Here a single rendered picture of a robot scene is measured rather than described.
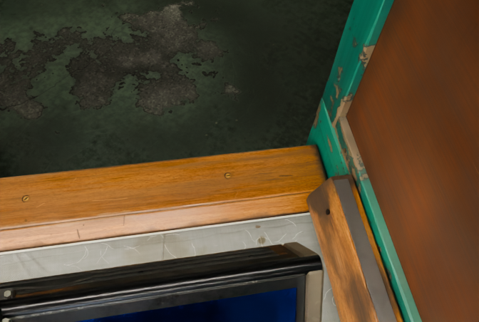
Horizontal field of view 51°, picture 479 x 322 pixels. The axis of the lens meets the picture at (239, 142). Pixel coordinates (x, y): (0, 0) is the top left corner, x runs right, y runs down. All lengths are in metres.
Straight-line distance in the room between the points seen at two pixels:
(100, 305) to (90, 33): 1.85
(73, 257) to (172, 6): 1.62
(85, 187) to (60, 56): 1.32
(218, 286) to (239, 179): 0.45
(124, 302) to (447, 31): 0.38
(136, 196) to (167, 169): 0.07
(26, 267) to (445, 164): 0.59
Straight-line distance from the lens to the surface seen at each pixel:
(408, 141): 0.61
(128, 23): 2.19
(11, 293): 0.39
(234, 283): 0.38
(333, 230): 0.72
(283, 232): 0.81
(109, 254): 0.79
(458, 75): 0.52
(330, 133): 0.81
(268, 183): 0.81
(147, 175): 0.82
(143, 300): 0.38
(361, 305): 0.68
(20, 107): 1.97
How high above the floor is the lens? 1.46
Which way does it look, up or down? 55 degrees down
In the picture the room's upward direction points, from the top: 8 degrees clockwise
